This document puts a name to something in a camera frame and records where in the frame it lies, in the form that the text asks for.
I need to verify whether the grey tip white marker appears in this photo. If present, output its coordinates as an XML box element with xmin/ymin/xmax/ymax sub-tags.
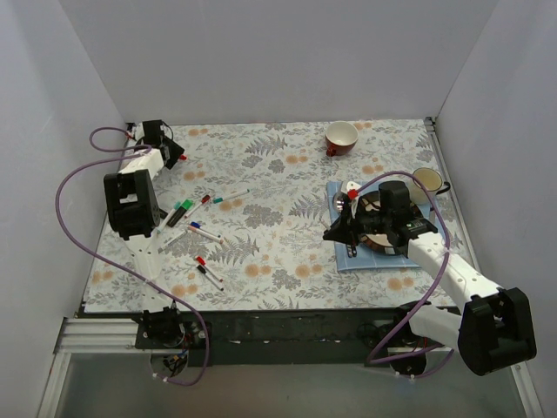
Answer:
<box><xmin>158</xmin><ymin>230</ymin><xmax>187</xmax><ymax>253</ymax></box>

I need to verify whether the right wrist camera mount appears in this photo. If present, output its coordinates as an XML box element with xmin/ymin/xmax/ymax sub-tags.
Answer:
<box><xmin>346</xmin><ymin>181</ymin><xmax>361</xmax><ymax>219</ymax></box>

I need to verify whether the black cap thin marker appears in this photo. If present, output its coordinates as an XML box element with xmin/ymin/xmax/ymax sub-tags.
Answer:
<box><xmin>197</xmin><ymin>265</ymin><xmax>224</xmax><ymax>292</ymax></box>

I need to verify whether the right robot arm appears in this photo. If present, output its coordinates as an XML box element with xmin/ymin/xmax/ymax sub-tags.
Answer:
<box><xmin>323</xmin><ymin>180</ymin><xmax>537</xmax><ymax>376</ymax></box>

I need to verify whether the blue cap whiteboard marker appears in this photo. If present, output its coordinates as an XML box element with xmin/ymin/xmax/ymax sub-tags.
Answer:
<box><xmin>189</xmin><ymin>222</ymin><xmax>222</xmax><ymax>242</ymax></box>

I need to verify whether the red and white bowl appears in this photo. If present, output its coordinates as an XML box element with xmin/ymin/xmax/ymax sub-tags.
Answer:
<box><xmin>325</xmin><ymin>121</ymin><xmax>359</xmax><ymax>157</ymax></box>

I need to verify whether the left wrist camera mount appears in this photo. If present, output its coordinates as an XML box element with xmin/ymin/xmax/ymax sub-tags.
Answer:
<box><xmin>126</xmin><ymin>123</ymin><xmax>144</xmax><ymax>142</ymax></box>

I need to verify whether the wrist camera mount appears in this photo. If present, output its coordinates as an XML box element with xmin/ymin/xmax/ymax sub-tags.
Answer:
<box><xmin>126</xmin><ymin>123</ymin><xmax>144</xmax><ymax>142</ymax></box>
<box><xmin>346</xmin><ymin>181</ymin><xmax>361</xmax><ymax>219</ymax></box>

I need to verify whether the long red eraser-cap marker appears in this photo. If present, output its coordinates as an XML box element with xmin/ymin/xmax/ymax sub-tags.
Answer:
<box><xmin>195</xmin><ymin>256</ymin><xmax>223</xmax><ymax>283</ymax></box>

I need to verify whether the blue checked cloth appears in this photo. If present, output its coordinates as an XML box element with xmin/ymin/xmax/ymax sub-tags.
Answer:
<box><xmin>326</xmin><ymin>181</ymin><xmax>419</xmax><ymax>273</ymax></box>

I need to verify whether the metal spoon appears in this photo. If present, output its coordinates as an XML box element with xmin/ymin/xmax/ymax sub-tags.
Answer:
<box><xmin>332</xmin><ymin>192</ymin><xmax>346</xmax><ymax>213</ymax></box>

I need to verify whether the cream enamel mug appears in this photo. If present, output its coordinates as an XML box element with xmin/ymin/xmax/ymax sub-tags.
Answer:
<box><xmin>407</xmin><ymin>167</ymin><xmax>451</xmax><ymax>205</ymax></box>

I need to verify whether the teal cap marker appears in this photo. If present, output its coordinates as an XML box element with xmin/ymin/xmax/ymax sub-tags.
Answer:
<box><xmin>212</xmin><ymin>188</ymin><xmax>250</xmax><ymax>204</ymax></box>

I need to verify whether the green cap highlighter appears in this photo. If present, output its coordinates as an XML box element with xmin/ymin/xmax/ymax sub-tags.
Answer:
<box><xmin>167</xmin><ymin>199</ymin><xmax>193</xmax><ymax>227</ymax></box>

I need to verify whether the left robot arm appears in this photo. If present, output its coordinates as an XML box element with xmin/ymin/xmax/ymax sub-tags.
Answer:
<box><xmin>104</xmin><ymin>119</ymin><xmax>185</xmax><ymax>348</ymax></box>

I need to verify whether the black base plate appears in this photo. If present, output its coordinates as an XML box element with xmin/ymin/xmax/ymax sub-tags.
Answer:
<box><xmin>134</xmin><ymin>308</ymin><xmax>458</xmax><ymax>367</ymax></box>

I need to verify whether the dark rimmed plate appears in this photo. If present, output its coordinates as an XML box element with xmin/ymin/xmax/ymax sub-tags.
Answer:
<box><xmin>356</xmin><ymin>190</ymin><xmax>439</xmax><ymax>256</ymax></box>

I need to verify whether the floral patterned table mat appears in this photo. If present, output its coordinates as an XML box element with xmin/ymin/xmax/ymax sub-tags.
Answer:
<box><xmin>84</xmin><ymin>118</ymin><xmax>491</xmax><ymax>314</ymax></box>

